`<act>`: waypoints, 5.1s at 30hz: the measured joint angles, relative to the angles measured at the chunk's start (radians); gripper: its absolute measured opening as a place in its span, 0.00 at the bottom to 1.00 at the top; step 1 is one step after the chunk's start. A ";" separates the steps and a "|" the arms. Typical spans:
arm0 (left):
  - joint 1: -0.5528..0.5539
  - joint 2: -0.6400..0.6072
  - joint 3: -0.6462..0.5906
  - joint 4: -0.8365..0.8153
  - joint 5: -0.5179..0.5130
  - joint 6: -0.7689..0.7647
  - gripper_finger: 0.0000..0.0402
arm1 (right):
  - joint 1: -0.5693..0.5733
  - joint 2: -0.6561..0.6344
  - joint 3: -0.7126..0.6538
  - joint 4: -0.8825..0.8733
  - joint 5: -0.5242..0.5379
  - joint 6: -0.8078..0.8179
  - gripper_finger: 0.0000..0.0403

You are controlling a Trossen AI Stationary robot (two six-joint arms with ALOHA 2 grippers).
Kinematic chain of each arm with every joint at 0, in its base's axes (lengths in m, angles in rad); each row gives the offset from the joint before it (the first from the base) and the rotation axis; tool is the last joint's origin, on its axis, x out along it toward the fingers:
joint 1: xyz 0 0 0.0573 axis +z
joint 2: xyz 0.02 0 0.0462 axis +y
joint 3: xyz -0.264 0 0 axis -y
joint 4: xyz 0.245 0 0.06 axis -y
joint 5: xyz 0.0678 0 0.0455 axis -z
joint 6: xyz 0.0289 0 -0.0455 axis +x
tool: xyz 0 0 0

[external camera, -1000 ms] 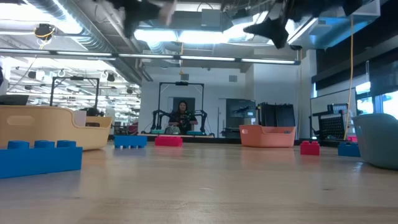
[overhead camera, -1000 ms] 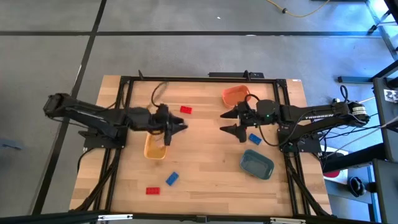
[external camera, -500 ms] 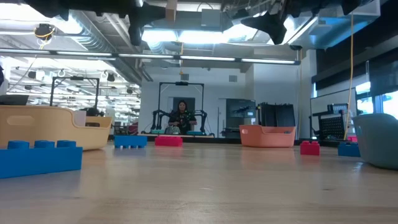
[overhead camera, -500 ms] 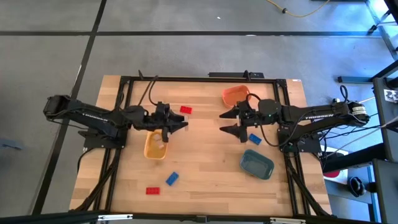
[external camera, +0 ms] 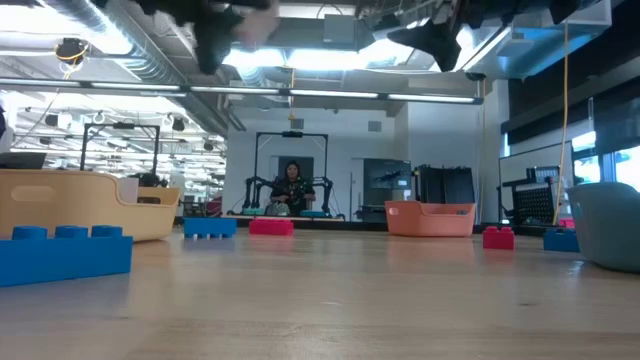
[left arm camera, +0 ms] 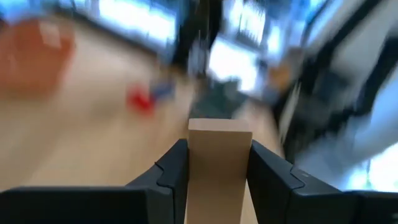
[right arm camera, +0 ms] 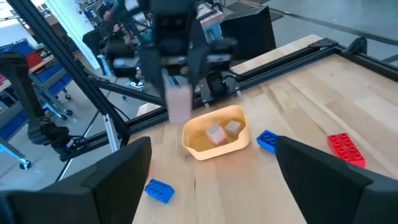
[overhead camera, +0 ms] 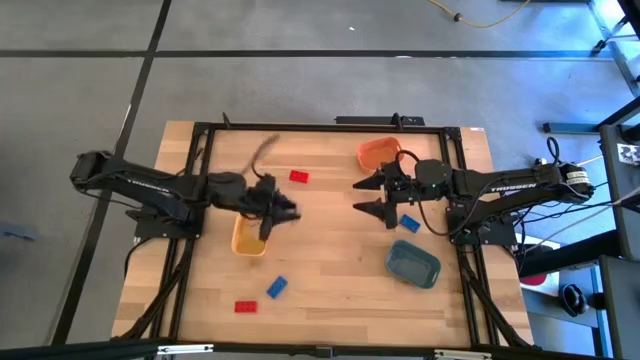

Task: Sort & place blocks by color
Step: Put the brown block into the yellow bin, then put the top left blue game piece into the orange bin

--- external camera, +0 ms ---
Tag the black perforated cart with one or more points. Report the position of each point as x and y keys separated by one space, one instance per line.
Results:
x=535 y=202

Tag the dark monitor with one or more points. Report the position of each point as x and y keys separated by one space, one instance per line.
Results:
x=22 y=160

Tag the black background robot arm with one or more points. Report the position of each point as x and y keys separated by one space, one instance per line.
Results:
x=255 y=190
x=325 y=187

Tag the dark cabinet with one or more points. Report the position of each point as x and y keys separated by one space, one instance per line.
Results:
x=387 y=185

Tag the black gantry frame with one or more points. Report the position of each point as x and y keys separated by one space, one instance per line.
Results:
x=120 y=126

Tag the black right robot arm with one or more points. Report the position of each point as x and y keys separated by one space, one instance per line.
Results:
x=570 y=7

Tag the yellow plastic bin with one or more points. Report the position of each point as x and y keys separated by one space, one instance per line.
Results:
x=75 y=210

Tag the black folded panels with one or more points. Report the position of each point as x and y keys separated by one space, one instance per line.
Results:
x=445 y=185

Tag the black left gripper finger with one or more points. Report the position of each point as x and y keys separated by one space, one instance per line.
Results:
x=217 y=40

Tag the orange plastic bin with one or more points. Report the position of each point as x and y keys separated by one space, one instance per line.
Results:
x=430 y=222

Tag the black ceiling spotlight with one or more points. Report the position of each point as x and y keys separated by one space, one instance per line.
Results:
x=209 y=146
x=178 y=124

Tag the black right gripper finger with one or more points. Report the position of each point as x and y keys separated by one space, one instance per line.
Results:
x=430 y=44
x=422 y=31

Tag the teal plastic bin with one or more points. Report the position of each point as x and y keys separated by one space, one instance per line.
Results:
x=610 y=230

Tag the person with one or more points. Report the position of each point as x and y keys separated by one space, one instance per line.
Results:
x=292 y=190

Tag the clear partition panel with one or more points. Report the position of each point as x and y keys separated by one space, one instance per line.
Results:
x=530 y=155

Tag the small red background object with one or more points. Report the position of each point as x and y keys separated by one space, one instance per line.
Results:
x=567 y=223

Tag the black aluminium table frame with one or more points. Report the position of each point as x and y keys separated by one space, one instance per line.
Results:
x=345 y=226

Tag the long ceiling light bar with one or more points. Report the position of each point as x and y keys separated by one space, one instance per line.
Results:
x=325 y=93

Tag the blue toy brick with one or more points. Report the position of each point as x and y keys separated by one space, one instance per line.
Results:
x=65 y=260
x=210 y=229
x=560 y=241

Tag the black background station frame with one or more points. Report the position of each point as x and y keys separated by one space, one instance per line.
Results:
x=292 y=134

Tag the red toy brick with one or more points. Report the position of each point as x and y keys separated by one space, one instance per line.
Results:
x=498 y=240
x=271 y=228

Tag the plain wooden block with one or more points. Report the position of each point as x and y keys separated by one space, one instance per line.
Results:
x=128 y=190

